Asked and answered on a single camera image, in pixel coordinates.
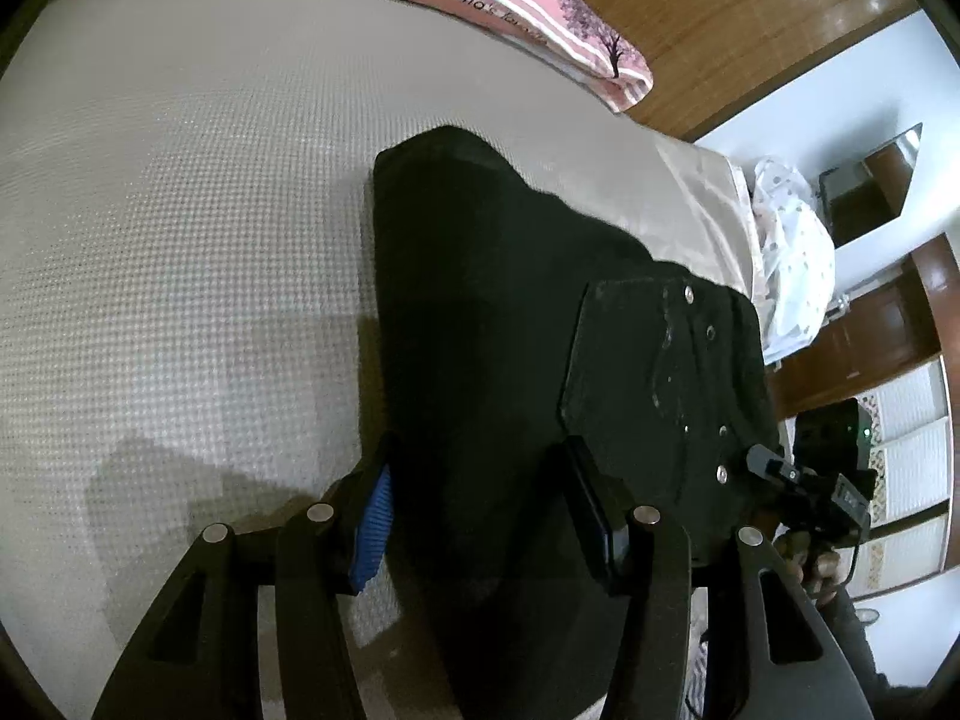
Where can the beige satin sheet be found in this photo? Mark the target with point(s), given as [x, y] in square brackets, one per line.
[701, 210]

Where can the brown wooden door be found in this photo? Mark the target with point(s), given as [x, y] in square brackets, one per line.
[862, 330]

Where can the person's right forearm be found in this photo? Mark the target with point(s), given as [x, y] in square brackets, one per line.
[862, 652]

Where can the white dotted blanket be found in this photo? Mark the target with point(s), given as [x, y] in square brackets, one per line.
[795, 255]

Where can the black pants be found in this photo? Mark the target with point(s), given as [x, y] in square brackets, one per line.
[480, 315]

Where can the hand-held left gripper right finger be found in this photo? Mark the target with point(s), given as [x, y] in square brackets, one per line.
[604, 532]

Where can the person's right hand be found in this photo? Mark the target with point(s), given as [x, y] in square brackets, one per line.
[817, 566]

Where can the wooden headboard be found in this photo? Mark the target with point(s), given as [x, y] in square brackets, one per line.
[712, 15]

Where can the white panelled wardrobe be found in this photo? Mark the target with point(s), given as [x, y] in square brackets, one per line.
[911, 450]

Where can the beige woven bed cover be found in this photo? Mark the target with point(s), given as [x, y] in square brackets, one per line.
[187, 240]

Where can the wall mirror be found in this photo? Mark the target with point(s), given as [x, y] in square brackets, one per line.
[896, 172]

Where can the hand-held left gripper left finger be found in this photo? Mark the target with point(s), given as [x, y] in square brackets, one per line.
[373, 532]

